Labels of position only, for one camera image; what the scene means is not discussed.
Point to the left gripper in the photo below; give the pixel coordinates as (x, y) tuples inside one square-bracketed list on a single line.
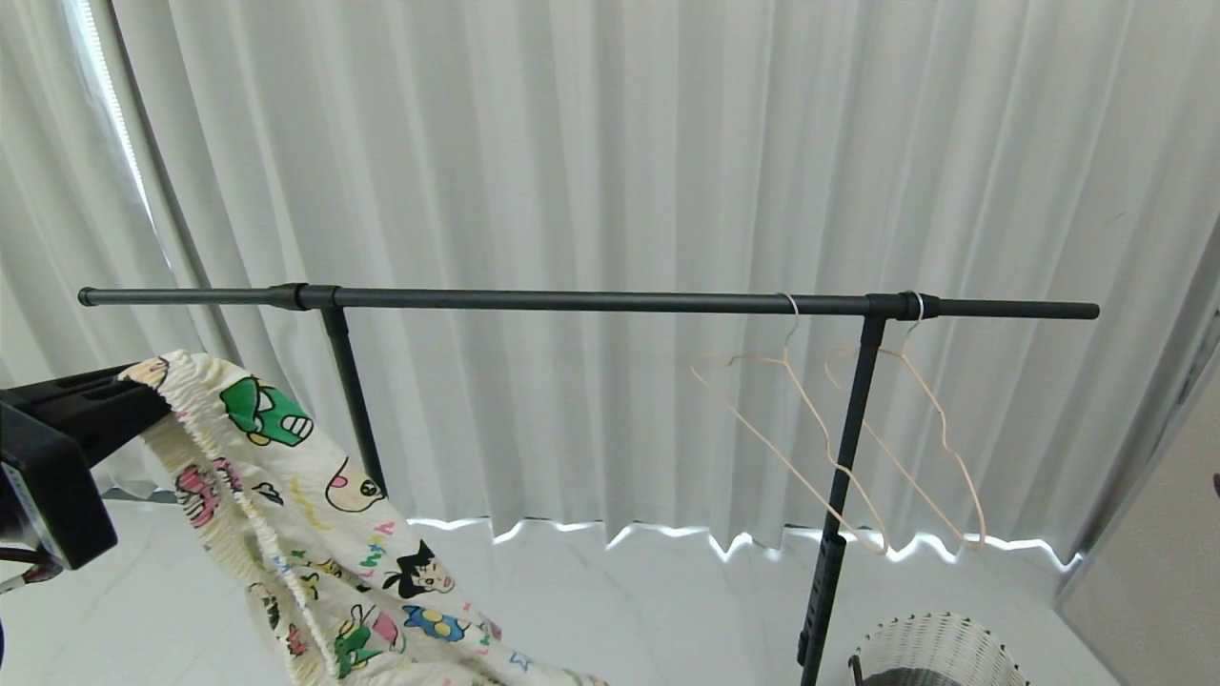
[(57, 495)]

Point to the cream printed garment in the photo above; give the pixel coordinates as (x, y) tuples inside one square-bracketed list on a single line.
[(315, 553)]

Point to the pink clothes hanger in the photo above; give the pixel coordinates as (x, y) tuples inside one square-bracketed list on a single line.
[(739, 359), (965, 495)]

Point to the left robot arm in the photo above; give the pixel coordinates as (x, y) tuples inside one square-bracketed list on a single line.
[(43, 570)]

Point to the black clothes rack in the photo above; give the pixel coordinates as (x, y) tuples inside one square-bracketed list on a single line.
[(572, 301)]

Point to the white laundry basket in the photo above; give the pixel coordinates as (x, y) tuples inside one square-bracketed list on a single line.
[(934, 648)]

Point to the white curtain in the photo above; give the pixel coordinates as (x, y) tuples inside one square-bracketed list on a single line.
[(620, 143), (48, 191)]

